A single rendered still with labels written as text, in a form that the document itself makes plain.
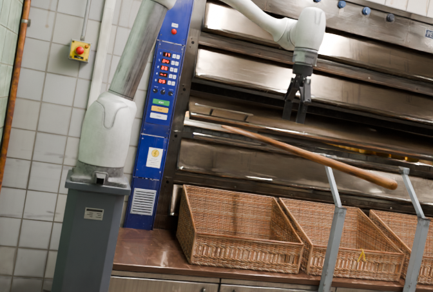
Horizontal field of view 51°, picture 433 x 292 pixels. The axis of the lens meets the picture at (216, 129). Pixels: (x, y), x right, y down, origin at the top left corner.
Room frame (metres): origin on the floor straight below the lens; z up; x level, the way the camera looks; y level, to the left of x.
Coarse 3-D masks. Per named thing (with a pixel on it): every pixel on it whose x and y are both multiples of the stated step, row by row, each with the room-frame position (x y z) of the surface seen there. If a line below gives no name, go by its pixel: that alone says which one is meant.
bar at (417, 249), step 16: (240, 144) 2.19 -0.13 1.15; (256, 144) 2.21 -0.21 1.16; (336, 160) 2.34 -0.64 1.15; (352, 160) 2.36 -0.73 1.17; (336, 192) 2.19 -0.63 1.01; (336, 208) 2.12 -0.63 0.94; (416, 208) 2.31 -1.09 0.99; (336, 224) 2.10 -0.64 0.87; (336, 240) 2.11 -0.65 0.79; (416, 240) 2.25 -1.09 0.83; (336, 256) 2.11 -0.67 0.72; (416, 256) 2.23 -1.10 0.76; (416, 272) 2.24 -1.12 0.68; (320, 288) 2.12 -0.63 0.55
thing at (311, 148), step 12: (192, 132) 2.51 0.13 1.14; (204, 132) 2.53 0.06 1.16; (216, 132) 2.55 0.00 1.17; (228, 132) 2.57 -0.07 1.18; (300, 144) 2.69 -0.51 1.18; (348, 156) 2.78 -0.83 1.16; (360, 156) 2.80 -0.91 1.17; (372, 156) 2.88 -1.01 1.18; (420, 168) 2.92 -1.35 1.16; (432, 168) 2.95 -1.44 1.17
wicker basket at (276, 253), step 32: (192, 192) 2.48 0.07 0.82; (224, 192) 2.54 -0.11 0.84; (192, 224) 2.11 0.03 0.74; (224, 224) 2.50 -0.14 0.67; (256, 224) 2.55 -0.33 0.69; (288, 224) 2.35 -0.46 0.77; (192, 256) 2.03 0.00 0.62; (224, 256) 2.07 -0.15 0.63; (256, 256) 2.30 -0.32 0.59; (288, 256) 2.15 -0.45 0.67
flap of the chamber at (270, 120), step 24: (192, 96) 2.50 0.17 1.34; (216, 96) 2.57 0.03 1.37; (240, 120) 2.51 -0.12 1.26; (264, 120) 2.57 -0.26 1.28; (288, 120) 2.63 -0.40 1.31; (312, 120) 2.70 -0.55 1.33; (336, 120) 2.77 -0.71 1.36; (336, 144) 2.66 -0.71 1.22; (384, 144) 2.77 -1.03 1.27; (408, 144) 2.84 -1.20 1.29; (432, 144) 2.92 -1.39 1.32
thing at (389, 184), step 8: (232, 128) 2.72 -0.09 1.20; (248, 136) 2.45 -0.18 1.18; (256, 136) 2.33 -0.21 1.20; (272, 144) 2.13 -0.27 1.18; (280, 144) 2.04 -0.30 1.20; (288, 144) 1.99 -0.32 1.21; (296, 152) 1.87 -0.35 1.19; (304, 152) 1.81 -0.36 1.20; (312, 160) 1.75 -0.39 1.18; (320, 160) 1.68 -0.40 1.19; (328, 160) 1.64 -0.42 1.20; (336, 168) 1.57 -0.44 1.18; (344, 168) 1.52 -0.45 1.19; (352, 168) 1.48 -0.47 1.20; (360, 176) 1.43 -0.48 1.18; (368, 176) 1.40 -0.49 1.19; (376, 176) 1.36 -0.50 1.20; (376, 184) 1.37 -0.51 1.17; (384, 184) 1.32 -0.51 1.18; (392, 184) 1.29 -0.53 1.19
